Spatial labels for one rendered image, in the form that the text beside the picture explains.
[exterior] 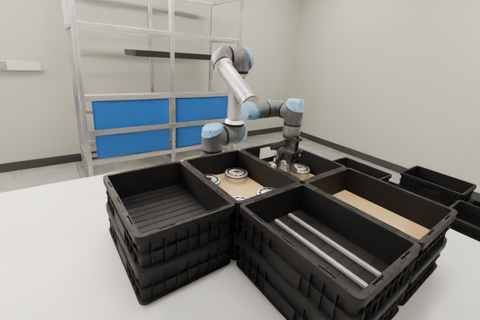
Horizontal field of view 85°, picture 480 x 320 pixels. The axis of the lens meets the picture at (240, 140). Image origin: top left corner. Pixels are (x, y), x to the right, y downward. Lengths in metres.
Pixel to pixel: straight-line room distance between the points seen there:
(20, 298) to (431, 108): 3.87
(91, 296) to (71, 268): 0.15
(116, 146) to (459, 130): 3.72
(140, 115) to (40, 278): 2.03
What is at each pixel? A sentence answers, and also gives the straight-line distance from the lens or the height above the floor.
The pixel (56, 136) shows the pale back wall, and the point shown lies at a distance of 3.69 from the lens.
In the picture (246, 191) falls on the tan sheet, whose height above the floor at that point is 0.83.
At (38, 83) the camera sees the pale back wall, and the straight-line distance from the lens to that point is 3.57.
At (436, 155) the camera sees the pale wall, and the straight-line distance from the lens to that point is 3.97.
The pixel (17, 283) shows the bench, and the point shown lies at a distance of 1.07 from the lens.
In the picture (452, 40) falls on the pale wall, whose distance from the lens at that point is 3.91.
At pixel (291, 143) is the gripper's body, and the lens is 1.14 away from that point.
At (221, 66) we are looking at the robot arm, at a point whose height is 1.31.
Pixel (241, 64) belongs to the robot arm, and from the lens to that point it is 1.40.
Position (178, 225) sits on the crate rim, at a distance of 0.74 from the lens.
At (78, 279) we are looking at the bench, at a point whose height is 0.70.
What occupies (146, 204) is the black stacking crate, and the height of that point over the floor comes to 0.83.
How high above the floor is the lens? 1.36
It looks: 18 degrees down
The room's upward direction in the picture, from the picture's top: 4 degrees clockwise
